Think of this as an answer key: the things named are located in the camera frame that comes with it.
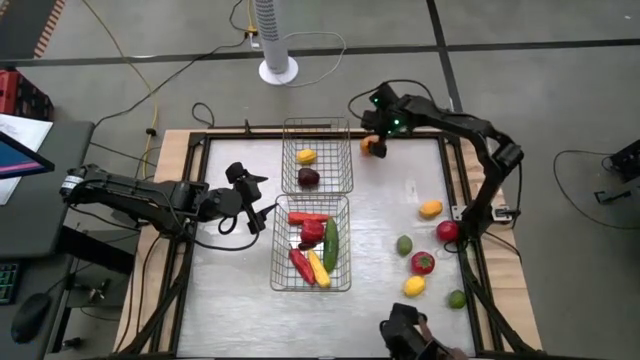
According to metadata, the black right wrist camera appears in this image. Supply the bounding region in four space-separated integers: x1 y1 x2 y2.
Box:
369 82 400 110

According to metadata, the black floor device cable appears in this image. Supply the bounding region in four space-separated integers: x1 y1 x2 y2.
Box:
551 149 640 232

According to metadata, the black handheld device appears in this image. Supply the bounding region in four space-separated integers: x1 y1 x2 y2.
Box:
378 302 430 360

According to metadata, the dark purple plum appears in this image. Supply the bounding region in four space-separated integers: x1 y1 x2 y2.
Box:
297 167 321 189

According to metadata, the silver mounting bracket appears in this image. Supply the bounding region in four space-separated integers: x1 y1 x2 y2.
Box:
450 203 522 224

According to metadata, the red crate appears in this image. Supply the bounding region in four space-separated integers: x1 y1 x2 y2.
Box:
0 68 55 122

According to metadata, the dark keyboard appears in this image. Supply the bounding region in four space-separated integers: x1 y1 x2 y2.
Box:
0 262 21 306

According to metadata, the orange-red carrot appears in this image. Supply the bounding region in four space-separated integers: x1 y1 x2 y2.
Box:
287 211 331 225

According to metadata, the black computer mouse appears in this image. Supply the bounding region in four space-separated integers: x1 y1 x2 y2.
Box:
10 292 53 345

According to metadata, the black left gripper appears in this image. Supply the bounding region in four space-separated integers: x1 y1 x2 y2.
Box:
222 162 278 235

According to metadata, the yellow-white power plug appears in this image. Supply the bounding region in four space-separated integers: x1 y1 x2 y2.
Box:
243 25 262 51

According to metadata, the tilted computer monitor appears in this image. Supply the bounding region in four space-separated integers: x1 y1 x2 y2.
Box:
0 130 56 180

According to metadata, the black cable loop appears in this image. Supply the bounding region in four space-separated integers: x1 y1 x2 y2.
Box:
191 101 217 129

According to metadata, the grey desk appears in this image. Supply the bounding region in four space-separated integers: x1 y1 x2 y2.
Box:
0 118 97 261

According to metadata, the red fruit with green calyx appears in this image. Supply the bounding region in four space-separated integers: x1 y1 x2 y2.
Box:
410 251 436 276

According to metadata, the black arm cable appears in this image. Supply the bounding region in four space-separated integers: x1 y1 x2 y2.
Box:
192 213 261 253
347 78 437 122

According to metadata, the orange-yellow mango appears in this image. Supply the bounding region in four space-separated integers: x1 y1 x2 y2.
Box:
418 199 445 220

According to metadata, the white tower fan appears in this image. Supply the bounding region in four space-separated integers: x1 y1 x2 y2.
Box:
251 0 300 87

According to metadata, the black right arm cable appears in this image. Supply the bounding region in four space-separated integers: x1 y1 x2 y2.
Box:
347 78 437 122

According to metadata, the yellow corn cob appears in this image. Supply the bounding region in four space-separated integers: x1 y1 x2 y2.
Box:
307 249 332 289

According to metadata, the black mat with orange stripes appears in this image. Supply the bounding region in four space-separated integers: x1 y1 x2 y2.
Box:
0 0 67 60

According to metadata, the yellow cable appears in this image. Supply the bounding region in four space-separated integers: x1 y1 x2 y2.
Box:
81 0 160 180

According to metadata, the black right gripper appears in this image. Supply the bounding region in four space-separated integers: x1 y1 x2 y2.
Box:
360 107 419 160

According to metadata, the white fan cable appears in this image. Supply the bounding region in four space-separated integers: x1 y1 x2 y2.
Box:
282 30 348 89

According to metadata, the white paper sheet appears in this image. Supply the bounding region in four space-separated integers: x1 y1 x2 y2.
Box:
0 113 54 206

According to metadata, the light wooden table board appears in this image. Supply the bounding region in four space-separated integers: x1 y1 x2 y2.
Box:
113 127 545 354

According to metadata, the black floor device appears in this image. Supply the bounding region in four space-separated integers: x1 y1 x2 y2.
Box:
593 138 640 205

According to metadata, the red bell pepper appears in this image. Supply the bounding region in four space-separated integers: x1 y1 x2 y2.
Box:
299 218 326 245

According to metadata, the black table frame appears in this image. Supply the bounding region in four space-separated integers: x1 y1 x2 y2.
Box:
115 118 544 360

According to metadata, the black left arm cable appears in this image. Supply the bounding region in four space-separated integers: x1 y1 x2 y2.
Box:
192 213 261 253

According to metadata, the red apple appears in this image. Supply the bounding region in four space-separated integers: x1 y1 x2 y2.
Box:
435 220 460 244

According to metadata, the red chili pepper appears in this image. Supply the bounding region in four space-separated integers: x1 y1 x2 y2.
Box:
288 246 317 286

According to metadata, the brass wire basket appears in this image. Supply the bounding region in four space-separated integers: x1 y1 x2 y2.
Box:
280 117 355 196
269 193 353 294

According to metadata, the green cucumber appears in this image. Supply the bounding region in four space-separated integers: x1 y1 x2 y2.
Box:
322 217 340 274

